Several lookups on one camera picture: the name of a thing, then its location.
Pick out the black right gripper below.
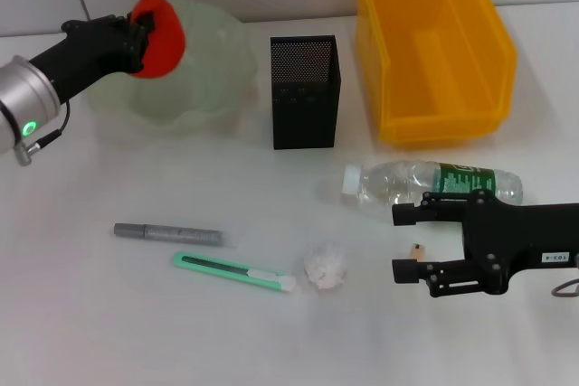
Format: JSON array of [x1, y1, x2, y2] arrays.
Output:
[[391, 188, 579, 299]]

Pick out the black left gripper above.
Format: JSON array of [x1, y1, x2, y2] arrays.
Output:
[[29, 9, 157, 102]]

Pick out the clear bottle with green label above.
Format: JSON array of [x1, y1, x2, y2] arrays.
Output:
[[339, 159, 525, 221]]

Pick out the white paper ball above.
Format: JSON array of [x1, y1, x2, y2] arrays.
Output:
[[303, 242, 348, 291]]

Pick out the pale green glass fruit plate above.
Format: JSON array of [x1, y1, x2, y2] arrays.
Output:
[[85, 0, 259, 132]]

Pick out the black mesh pen holder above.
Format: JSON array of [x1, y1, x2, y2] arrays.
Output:
[[270, 34, 344, 151]]

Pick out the green utility knife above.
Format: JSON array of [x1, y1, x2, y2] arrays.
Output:
[[172, 251, 298, 296]]

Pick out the grey marker pen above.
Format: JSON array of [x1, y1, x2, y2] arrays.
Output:
[[113, 221, 225, 248]]

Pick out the yellow plastic bin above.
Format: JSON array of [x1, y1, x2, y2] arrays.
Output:
[[354, 0, 518, 147]]

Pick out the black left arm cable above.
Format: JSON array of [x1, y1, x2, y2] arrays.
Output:
[[15, 100, 71, 165]]

